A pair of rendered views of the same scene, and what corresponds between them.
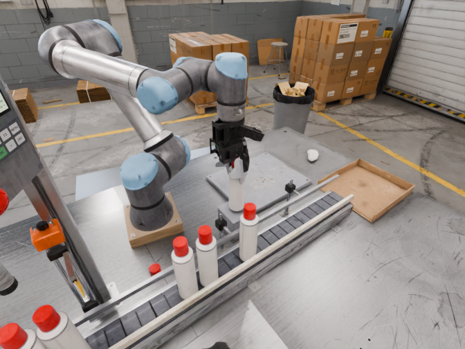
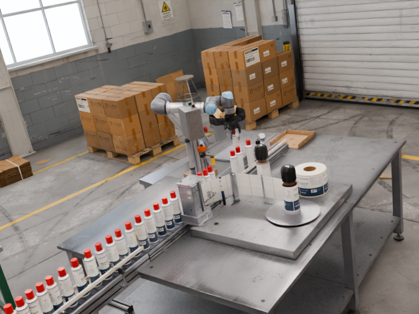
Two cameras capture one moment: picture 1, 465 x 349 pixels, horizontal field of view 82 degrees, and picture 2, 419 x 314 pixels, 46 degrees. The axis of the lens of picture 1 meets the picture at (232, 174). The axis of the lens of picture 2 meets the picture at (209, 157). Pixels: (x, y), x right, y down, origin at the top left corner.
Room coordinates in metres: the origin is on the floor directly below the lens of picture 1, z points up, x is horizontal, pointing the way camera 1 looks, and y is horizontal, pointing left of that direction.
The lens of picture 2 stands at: (-2.58, 1.06, 2.26)
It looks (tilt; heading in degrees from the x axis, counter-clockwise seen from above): 21 degrees down; 345
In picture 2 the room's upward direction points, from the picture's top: 10 degrees counter-clockwise
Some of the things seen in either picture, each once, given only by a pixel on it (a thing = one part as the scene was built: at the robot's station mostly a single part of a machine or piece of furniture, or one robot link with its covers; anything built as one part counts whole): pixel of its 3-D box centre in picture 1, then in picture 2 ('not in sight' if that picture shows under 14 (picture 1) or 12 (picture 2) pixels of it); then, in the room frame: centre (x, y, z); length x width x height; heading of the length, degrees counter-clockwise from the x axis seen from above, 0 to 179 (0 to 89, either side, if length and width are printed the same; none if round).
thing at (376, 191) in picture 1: (365, 186); (292, 138); (0.89, -0.56, 0.85); 0.30 x 0.26 x 0.04; 126
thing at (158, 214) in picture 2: not in sight; (159, 219); (-0.07, 0.76, 0.98); 0.05 x 0.05 x 0.20
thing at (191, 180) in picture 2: not in sight; (190, 180); (-0.02, 0.53, 1.14); 0.14 x 0.11 x 0.01; 126
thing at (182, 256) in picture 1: (185, 269); (234, 164); (0.40, 0.12, 0.98); 0.05 x 0.05 x 0.20
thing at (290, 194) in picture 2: not in sight; (290, 189); (-0.29, 0.03, 1.04); 0.09 x 0.09 x 0.29
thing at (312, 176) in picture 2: not in sight; (310, 179); (-0.09, -0.20, 0.95); 0.20 x 0.20 x 0.14
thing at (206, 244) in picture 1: (207, 257); (239, 161); (0.43, 0.06, 0.98); 0.05 x 0.05 x 0.20
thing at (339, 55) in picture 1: (336, 60); (250, 80); (4.29, -1.59, 0.57); 1.20 x 0.85 x 1.14; 117
